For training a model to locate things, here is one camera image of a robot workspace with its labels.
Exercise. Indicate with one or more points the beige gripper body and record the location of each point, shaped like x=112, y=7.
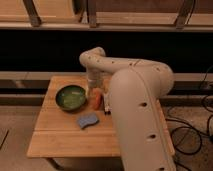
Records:
x=94, y=79

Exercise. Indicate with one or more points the green ceramic bowl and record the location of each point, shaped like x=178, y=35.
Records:
x=71, y=98

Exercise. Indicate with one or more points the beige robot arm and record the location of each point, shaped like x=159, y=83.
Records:
x=133, y=92

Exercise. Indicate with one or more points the blue sponge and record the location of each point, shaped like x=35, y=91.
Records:
x=87, y=120

